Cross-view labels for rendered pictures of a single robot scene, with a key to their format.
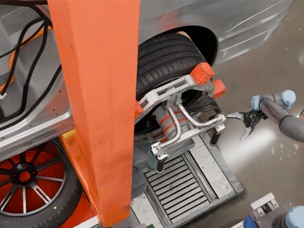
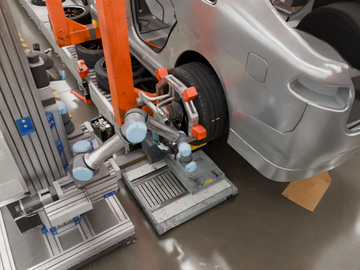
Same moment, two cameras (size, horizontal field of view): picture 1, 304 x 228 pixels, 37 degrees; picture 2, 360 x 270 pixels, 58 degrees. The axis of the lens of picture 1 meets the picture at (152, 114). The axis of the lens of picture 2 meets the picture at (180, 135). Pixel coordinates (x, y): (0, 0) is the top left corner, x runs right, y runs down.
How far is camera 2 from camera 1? 2.60 m
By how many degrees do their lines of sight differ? 56
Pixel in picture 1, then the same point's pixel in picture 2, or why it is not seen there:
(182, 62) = (192, 79)
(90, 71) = not seen: outside the picture
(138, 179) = (150, 141)
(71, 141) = not seen: hidden behind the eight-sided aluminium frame
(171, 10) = (203, 36)
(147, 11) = (193, 22)
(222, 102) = (243, 223)
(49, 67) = not seen: hidden behind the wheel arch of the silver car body
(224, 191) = (157, 216)
